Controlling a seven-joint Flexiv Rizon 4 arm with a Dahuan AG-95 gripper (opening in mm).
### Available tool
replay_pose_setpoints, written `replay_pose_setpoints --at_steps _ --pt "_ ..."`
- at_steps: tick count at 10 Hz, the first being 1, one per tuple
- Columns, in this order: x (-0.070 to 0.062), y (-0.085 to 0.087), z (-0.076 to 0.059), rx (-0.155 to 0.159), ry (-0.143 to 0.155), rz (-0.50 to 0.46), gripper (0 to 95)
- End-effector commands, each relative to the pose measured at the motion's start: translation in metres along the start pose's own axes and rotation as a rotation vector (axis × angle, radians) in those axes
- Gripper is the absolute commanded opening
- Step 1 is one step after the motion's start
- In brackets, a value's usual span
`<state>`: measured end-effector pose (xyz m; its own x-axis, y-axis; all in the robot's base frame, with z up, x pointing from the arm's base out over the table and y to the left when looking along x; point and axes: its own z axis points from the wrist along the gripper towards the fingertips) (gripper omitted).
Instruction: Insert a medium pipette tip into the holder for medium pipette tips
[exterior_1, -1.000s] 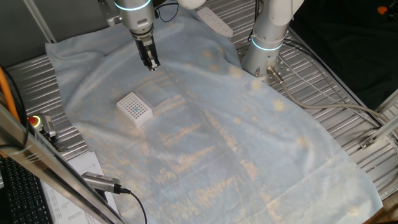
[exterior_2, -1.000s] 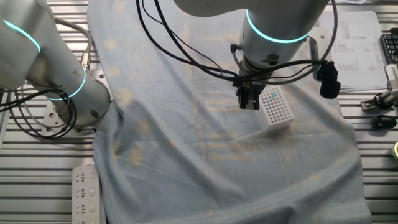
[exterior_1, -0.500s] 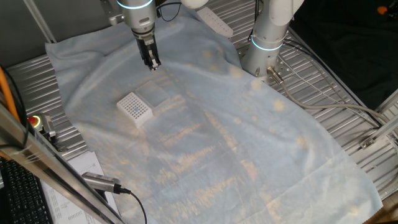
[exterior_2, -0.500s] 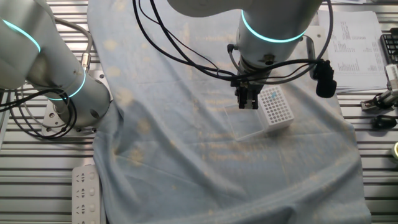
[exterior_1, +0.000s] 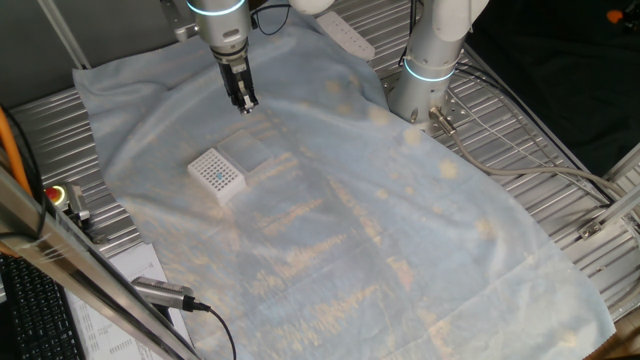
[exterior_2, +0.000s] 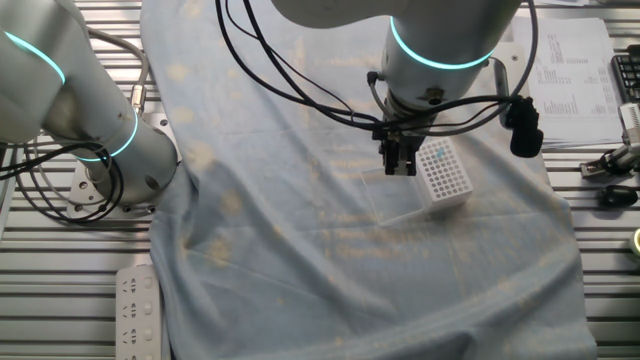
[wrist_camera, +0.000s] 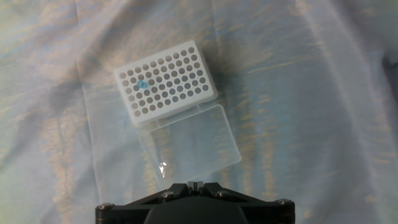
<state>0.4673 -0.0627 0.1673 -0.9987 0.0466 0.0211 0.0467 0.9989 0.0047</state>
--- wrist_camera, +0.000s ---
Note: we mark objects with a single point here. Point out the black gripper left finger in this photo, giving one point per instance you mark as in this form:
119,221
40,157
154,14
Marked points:
130,210

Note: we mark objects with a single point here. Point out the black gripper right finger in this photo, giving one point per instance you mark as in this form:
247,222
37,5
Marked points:
264,210

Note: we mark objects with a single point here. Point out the blue pipette tip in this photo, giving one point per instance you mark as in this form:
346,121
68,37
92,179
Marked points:
142,84

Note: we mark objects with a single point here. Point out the white pipette tip holder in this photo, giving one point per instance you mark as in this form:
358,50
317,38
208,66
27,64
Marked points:
164,84

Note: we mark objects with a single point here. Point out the clear plastic box lid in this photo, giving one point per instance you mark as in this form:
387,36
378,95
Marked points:
192,146

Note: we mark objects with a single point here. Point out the light blue stained cloth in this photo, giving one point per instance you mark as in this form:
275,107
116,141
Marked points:
311,124

